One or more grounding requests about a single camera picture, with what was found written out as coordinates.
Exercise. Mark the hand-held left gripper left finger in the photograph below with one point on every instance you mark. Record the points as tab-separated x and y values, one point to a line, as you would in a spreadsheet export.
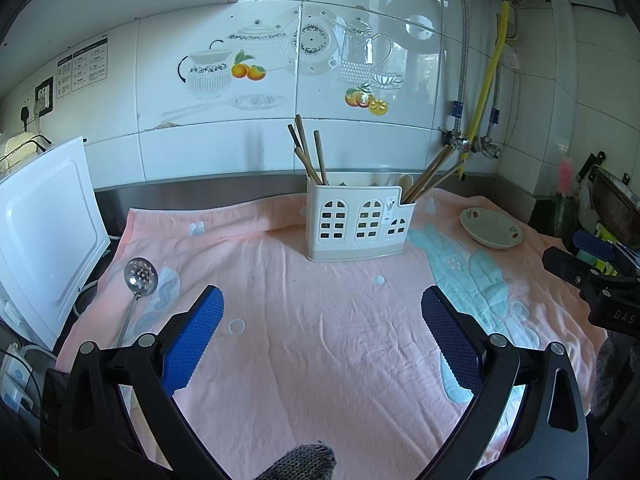
192	340

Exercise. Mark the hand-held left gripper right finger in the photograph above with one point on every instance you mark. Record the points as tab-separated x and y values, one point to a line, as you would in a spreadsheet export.
450	340

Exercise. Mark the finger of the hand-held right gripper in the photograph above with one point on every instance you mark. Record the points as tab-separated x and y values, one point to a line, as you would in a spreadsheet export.
570	265
592	245

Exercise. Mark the white plastic utensil holder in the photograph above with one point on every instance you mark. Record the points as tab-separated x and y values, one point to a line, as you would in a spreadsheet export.
360	250

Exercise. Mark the person's right hand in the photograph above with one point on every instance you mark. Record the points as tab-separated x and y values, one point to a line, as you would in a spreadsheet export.
606	375

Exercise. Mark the person's left hand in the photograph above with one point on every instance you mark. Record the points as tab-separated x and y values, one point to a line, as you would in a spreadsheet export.
302	465

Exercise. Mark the glass jar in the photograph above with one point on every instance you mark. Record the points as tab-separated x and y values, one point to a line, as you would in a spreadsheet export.
565	215

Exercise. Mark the metal wok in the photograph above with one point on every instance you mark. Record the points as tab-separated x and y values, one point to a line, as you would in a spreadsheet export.
617	205

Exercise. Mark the metal slotted spoon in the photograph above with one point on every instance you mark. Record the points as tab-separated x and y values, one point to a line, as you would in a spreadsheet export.
142	287

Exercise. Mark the pink bottle brush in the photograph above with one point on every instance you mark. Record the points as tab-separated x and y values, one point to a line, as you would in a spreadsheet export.
566	175

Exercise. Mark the white floral ceramic bowl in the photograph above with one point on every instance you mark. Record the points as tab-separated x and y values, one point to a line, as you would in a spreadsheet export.
492	230

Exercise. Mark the pink printed towel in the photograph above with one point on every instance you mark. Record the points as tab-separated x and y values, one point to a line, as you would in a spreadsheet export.
325	335

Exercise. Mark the metal water valve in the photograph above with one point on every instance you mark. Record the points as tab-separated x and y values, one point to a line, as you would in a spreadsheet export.
490	149

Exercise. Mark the white plastic cutting board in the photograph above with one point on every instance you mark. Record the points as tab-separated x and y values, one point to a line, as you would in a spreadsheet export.
45	240

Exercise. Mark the white power strip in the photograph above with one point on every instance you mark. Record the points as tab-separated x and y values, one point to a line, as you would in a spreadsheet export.
15	380

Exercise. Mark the wall power outlet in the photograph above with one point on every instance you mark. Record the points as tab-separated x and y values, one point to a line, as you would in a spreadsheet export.
44	94

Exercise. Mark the wall label sticker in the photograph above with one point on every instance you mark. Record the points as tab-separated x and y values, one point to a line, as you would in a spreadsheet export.
80	71

